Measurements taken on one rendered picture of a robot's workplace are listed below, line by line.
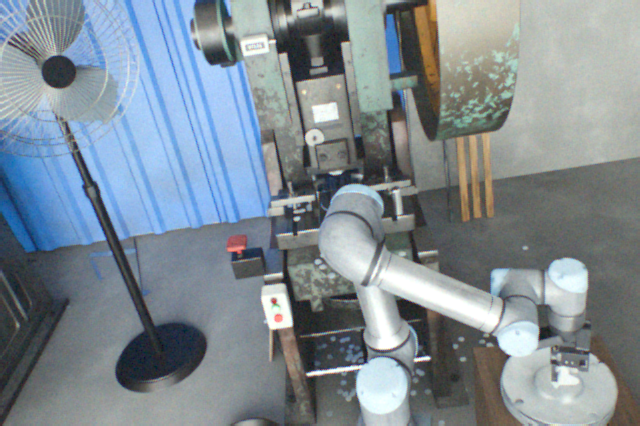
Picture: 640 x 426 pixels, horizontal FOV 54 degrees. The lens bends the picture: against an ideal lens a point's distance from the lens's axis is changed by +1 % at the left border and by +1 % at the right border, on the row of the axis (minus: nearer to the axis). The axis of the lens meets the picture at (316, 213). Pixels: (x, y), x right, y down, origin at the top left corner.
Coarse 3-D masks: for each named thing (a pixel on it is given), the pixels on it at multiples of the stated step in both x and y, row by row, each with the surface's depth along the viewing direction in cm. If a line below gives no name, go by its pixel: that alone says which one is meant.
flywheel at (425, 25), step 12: (432, 0) 168; (420, 12) 203; (432, 12) 170; (420, 24) 203; (432, 24) 193; (420, 36) 203; (432, 36) 197; (420, 48) 203; (432, 48) 200; (420, 60) 206; (432, 60) 199; (432, 72) 197; (432, 84) 194; (432, 96) 191
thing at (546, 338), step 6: (540, 330) 144; (546, 330) 142; (540, 336) 142; (546, 336) 141; (552, 336) 139; (558, 336) 139; (540, 342) 141; (546, 342) 140; (552, 342) 140; (558, 342) 139; (564, 342) 139; (540, 348) 142
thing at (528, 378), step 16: (544, 352) 180; (512, 368) 177; (528, 368) 177; (544, 368) 175; (592, 368) 173; (608, 368) 171; (512, 384) 173; (528, 384) 172; (544, 384) 170; (576, 384) 169; (592, 384) 169; (608, 384) 168; (512, 400) 168; (528, 400) 168; (544, 400) 167; (560, 400) 166; (576, 400) 165; (592, 400) 164; (608, 400) 164; (544, 416) 163; (560, 416) 162; (576, 416) 161
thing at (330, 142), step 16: (304, 64) 185; (336, 64) 185; (304, 80) 178; (320, 80) 178; (336, 80) 178; (304, 96) 180; (320, 96) 180; (336, 96) 180; (304, 112) 183; (320, 112) 183; (336, 112) 183; (304, 128) 186; (320, 128) 186; (336, 128) 186; (352, 128) 186; (320, 144) 186; (336, 144) 185; (352, 144) 189; (320, 160) 186; (336, 160) 188; (352, 160) 191
